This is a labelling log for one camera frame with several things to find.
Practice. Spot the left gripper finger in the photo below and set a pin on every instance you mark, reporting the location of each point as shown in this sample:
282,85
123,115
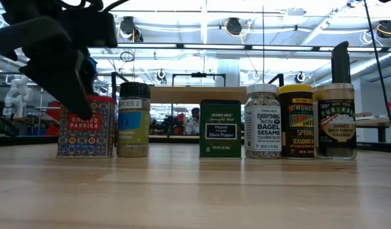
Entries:
89,71
61,76

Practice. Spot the red-lid smoked paprika tin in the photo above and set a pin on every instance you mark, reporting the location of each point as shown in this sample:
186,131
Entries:
87,143

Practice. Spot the black-lid oregano jar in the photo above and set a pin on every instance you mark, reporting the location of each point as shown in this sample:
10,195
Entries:
133,133

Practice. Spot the green black pepper tin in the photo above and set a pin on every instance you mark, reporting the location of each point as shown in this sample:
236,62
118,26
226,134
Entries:
220,114

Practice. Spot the white-lid bagel sesame jar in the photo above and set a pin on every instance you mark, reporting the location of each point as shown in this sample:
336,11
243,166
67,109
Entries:
262,127

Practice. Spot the yellow-lid chili onion jar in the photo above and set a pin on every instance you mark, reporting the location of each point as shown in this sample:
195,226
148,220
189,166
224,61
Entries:
297,133

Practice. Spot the tan-lid furikake jar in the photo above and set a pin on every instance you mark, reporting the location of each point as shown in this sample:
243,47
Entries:
336,127

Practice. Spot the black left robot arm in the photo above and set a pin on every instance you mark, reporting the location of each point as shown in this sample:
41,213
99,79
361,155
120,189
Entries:
30,8

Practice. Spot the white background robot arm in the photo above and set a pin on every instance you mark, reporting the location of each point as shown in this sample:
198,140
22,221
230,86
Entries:
14,95

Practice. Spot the wooden shelf black metal legs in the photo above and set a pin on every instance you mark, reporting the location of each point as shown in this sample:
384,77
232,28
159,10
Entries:
182,94

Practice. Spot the metal storage rack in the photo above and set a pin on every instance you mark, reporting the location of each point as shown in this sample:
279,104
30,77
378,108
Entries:
40,111

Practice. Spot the red tilted storage bin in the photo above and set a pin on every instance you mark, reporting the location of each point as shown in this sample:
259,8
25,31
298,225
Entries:
52,117

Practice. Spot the person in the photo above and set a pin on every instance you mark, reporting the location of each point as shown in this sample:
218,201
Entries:
195,112

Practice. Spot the long ceiling light strip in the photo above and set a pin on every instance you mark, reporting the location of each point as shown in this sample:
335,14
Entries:
214,46

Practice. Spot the white building column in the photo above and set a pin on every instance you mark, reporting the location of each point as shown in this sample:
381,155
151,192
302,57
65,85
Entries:
227,73

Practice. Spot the thin black rod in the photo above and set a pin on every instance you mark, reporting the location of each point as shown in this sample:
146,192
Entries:
376,52

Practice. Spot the wooden side table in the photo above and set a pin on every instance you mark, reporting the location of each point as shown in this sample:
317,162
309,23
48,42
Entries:
373,121

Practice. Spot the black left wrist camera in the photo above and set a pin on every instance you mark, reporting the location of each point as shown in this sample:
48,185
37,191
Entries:
93,30

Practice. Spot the black table edge rail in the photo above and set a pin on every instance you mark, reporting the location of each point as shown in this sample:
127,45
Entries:
23,140

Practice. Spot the black background rig frame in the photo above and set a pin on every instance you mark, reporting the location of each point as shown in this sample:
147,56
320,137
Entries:
199,75

